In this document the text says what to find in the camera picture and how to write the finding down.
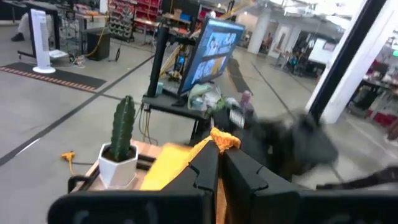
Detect clear bag of towels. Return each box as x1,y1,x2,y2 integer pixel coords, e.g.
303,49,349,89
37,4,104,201
186,83,226,114

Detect black striped-edge floor mat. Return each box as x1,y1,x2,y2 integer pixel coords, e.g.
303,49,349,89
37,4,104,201
0,62,108,93

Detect yellow extension cord plug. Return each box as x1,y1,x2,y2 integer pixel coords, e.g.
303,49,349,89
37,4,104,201
60,151,76,175

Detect black standing desk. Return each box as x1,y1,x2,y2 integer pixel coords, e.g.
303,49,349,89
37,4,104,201
0,0,62,60

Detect black monitor stand post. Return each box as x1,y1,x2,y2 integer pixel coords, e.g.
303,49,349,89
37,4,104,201
146,26,171,98

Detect person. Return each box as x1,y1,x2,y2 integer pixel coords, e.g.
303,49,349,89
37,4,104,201
11,12,32,43

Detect white tower fan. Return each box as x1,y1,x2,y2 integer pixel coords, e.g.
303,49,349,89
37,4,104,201
29,8,57,75

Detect black plain floor mat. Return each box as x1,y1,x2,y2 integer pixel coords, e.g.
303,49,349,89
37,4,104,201
226,57,254,95

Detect black cabinet box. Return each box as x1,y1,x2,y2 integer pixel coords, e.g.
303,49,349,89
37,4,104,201
81,27,112,62

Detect green cactus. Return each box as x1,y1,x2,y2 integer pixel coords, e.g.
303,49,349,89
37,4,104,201
108,95,137,163

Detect black side table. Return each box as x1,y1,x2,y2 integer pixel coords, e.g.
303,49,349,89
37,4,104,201
141,92,213,146

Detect blue-screen monitor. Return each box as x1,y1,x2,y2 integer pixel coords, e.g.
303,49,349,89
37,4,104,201
177,17,246,96

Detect orange microfiber towel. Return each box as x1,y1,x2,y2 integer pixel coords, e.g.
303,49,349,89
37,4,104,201
139,126,242,224

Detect red storage shelving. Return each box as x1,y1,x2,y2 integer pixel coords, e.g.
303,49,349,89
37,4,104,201
106,0,163,43

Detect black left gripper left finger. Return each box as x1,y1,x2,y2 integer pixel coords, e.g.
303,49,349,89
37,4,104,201
47,140,220,224

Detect pink bottle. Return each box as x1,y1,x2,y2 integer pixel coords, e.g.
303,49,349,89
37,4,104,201
240,90,253,109

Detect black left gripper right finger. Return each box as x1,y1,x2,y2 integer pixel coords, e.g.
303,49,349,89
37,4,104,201
221,147,398,224

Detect black diagonal frame strut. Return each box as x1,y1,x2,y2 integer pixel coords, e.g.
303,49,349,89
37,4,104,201
308,0,388,123

